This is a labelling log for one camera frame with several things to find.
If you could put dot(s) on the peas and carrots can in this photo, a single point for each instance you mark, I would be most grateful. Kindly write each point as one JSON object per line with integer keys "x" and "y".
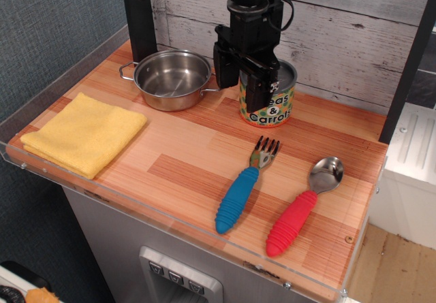
{"x": 278, "y": 111}

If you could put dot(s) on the orange object bottom left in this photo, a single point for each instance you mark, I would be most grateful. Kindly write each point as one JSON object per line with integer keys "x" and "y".
{"x": 41, "y": 295}

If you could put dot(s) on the stainless steel pot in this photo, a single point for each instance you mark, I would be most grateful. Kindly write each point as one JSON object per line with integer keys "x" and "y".
{"x": 171, "y": 80}

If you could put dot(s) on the black vertical post left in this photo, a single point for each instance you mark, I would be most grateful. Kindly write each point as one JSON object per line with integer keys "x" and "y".
{"x": 141, "y": 28}

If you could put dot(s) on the grey toy fridge cabinet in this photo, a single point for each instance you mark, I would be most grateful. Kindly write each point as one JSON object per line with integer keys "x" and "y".
{"x": 116, "y": 238}

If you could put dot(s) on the red handled spoon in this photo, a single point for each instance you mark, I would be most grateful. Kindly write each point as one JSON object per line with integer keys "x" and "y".
{"x": 326, "y": 175}

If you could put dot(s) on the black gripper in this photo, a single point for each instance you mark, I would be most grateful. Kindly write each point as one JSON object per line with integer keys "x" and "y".
{"x": 253, "y": 34}

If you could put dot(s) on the blue handled fork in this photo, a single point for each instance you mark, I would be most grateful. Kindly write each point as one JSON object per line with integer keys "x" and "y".
{"x": 234, "y": 202}

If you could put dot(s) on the white cabinet on right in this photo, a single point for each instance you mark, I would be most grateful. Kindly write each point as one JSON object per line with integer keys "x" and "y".
{"x": 404, "y": 200}

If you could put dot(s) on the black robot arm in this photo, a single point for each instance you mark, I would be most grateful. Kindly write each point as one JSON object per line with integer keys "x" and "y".
{"x": 247, "y": 46}

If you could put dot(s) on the yellow folded cloth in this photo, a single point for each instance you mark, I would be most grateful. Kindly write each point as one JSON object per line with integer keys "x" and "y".
{"x": 85, "y": 136}

